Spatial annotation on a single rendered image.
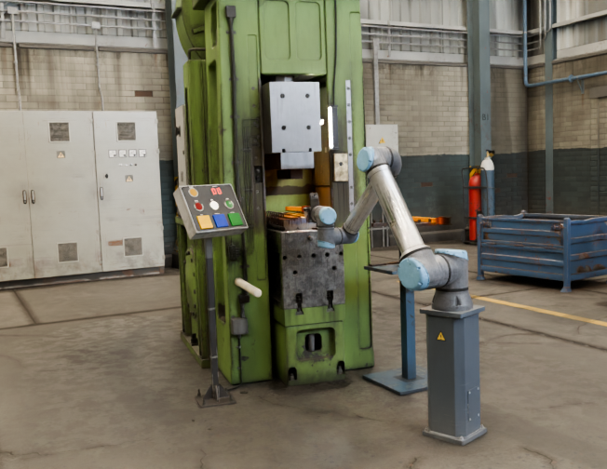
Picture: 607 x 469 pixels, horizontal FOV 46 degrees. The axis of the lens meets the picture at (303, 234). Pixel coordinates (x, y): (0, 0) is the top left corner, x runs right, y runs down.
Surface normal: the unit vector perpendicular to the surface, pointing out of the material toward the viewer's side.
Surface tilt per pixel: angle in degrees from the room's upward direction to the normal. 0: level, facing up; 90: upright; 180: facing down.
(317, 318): 90
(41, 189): 90
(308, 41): 90
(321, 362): 90
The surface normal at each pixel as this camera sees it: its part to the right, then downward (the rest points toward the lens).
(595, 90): -0.89, 0.07
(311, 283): 0.31, 0.07
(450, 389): -0.68, 0.09
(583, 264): 0.55, 0.05
